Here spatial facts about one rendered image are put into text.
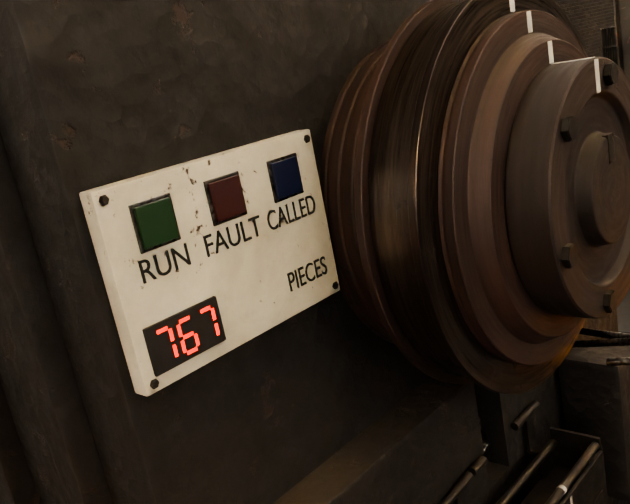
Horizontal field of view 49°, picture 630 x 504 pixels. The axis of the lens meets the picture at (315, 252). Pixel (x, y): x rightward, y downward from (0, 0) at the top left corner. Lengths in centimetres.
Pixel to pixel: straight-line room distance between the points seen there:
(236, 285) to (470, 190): 24
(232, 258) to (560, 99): 35
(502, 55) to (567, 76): 7
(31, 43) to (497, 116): 42
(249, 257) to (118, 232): 14
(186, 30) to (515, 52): 33
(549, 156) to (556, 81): 9
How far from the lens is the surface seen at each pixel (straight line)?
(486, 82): 72
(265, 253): 68
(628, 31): 975
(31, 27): 59
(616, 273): 86
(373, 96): 71
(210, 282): 64
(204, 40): 68
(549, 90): 73
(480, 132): 69
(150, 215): 59
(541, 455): 109
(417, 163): 65
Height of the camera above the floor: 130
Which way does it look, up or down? 15 degrees down
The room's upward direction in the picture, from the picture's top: 11 degrees counter-clockwise
